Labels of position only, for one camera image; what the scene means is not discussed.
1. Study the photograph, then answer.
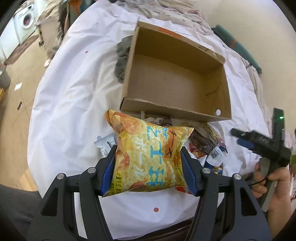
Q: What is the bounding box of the yellow cheese snack bag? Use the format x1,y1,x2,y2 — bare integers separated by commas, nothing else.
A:
104,109,194,196

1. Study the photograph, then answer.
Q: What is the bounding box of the person's right hand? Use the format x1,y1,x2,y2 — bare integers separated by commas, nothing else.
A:
251,162,293,237

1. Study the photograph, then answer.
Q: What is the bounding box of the dark brown snack packet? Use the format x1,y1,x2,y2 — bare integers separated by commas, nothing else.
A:
190,121,225,155

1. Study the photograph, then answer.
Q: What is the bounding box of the red snack packet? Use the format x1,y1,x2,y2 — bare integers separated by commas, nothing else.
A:
174,186,193,195

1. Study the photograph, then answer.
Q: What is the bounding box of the green rolled mat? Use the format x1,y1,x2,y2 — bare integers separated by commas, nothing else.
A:
212,25,262,74

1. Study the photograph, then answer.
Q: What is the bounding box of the white bed sheet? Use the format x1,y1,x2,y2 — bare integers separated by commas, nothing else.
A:
27,0,271,240

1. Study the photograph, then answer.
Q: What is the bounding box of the brown cardboard box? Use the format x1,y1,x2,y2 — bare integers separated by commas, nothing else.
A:
120,22,232,122

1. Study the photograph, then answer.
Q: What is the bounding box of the floral beige blanket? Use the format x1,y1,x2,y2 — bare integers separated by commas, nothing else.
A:
116,1,214,35

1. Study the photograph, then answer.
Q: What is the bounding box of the grey crumpled cloth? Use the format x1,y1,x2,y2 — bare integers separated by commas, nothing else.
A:
114,35,133,83

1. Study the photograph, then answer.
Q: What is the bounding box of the white washing machine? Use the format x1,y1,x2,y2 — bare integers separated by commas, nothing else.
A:
14,1,37,45

